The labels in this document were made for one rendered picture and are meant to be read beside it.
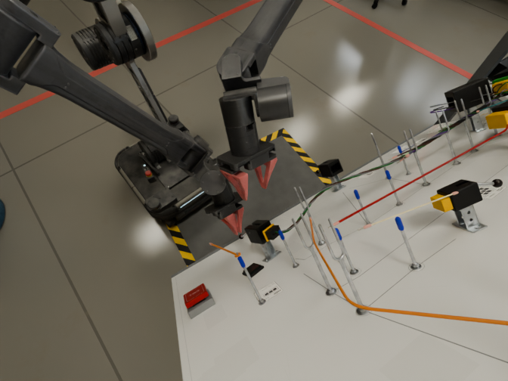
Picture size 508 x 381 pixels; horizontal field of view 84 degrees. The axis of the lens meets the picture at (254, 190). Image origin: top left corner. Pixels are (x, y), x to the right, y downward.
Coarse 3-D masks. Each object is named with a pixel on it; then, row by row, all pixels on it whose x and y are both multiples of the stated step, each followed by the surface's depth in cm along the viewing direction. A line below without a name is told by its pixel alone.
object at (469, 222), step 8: (456, 184) 45; (464, 184) 44; (472, 184) 43; (480, 184) 44; (488, 184) 44; (496, 184) 44; (440, 192) 45; (448, 192) 44; (464, 192) 43; (472, 192) 43; (480, 192) 43; (456, 200) 43; (464, 200) 43; (472, 200) 43; (480, 200) 43; (456, 208) 43; (464, 208) 44; (472, 208) 44; (456, 216) 46; (464, 216) 44; (472, 216) 44; (456, 224) 47; (464, 224) 46; (472, 224) 45; (480, 224) 45; (472, 232) 44
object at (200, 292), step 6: (198, 288) 61; (204, 288) 60; (186, 294) 61; (192, 294) 60; (198, 294) 59; (204, 294) 58; (186, 300) 58; (192, 300) 58; (198, 300) 58; (186, 306) 57
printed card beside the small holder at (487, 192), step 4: (480, 188) 55; (484, 188) 54; (488, 188) 53; (492, 188) 53; (496, 188) 52; (500, 188) 52; (504, 188) 51; (484, 192) 53; (488, 192) 52; (492, 192) 52; (496, 192) 51; (500, 192) 50; (484, 196) 52; (488, 196) 51; (492, 196) 51
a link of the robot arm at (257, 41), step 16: (272, 0) 56; (288, 0) 55; (256, 16) 55; (272, 16) 54; (288, 16) 56; (256, 32) 53; (272, 32) 54; (240, 48) 51; (256, 48) 51; (272, 48) 56; (256, 64) 53
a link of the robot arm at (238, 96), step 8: (240, 88) 49; (248, 88) 48; (256, 88) 48; (224, 96) 49; (232, 96) 48; (240, 96) 48; (248, 96) 47; (256, 96) 47; (224, 104) 48; (232, 104) 47; (240, 104) 48; (248, 104) 48; (256, 104) 48; (224, 112) 49; (232, 112) 48; (240, 112) 48; (248, 112) 49; (256, 112) 49; (224, 120) 50; (232, 120) 49; (240, 120) 49; (248, 120) 49; (248, 128) 51
